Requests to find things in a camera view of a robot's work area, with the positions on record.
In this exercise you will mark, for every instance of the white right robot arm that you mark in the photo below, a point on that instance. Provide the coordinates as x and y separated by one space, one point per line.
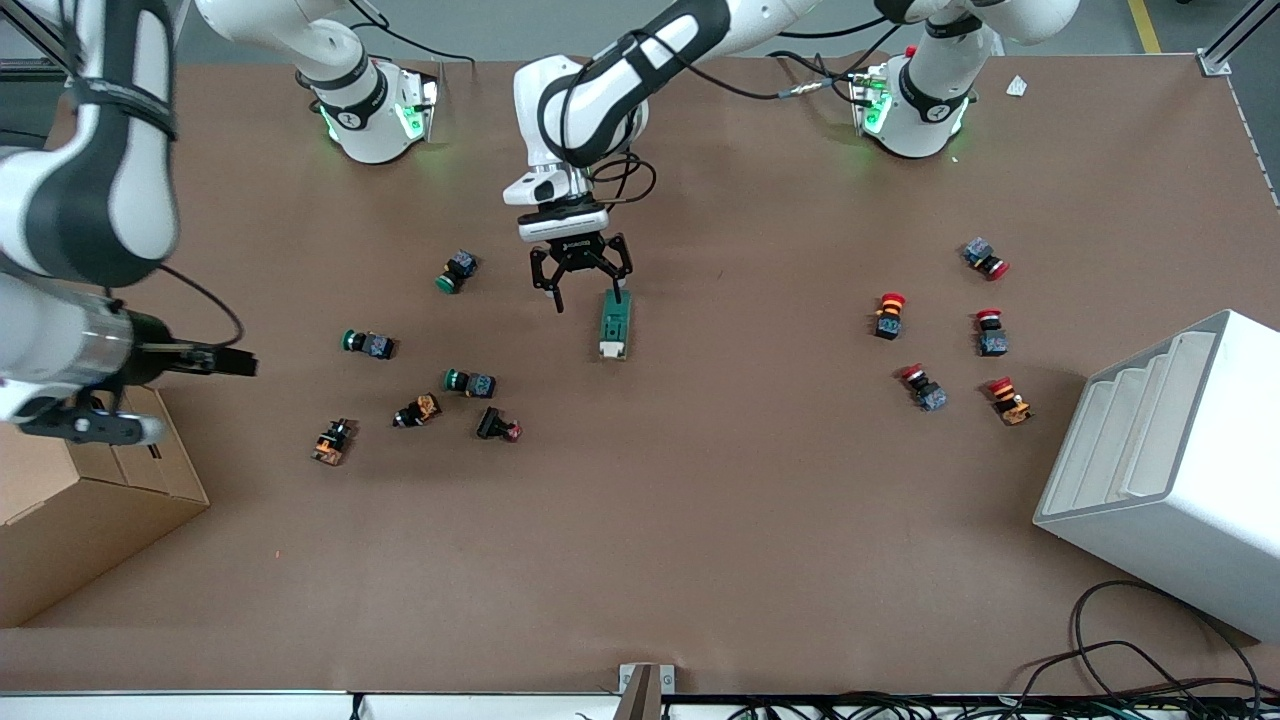
100 200

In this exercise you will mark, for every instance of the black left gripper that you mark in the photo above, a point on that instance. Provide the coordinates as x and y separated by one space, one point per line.
578 253

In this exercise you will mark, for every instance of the green push button switch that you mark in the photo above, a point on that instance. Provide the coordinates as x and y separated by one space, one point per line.
372 345
475 384
458 268

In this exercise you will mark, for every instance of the small white paper scrap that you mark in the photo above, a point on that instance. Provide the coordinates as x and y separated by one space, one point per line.
1017 87

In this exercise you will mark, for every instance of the white plastic stepped rack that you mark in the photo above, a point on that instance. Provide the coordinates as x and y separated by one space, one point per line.
1200 520

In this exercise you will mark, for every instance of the red mushroom button orange body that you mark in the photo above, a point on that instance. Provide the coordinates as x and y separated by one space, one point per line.
888 320
1010 405

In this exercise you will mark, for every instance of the grey metal bracket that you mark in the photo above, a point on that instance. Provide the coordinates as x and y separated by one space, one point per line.
645 685

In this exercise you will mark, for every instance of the aluminium frame post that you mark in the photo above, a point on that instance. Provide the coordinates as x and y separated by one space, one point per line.
1213 65
45 40

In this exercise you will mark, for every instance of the green load switch white lever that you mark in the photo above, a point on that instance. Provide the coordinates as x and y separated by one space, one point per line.
614 330

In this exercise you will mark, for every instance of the black selector switch orange body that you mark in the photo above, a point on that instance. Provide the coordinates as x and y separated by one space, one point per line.
420 409
332 443

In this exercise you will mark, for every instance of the brown cardboard box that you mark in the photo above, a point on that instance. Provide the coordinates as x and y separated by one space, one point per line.
80 540

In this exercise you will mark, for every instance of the red mushroom button grey body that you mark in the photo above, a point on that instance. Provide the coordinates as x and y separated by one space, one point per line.
992 340
982 254
928 393

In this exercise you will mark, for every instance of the white table edge rail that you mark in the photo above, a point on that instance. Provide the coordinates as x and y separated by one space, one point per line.
200 708

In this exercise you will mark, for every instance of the black switch with red button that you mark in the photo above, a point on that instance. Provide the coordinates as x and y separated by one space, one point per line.
492 424

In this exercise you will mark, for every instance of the brown paper table mat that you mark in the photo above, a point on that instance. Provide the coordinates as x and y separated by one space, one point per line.
700 500

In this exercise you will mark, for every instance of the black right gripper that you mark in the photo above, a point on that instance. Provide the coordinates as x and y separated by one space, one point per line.
152 357

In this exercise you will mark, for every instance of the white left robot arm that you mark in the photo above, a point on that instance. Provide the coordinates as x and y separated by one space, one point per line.
590 100

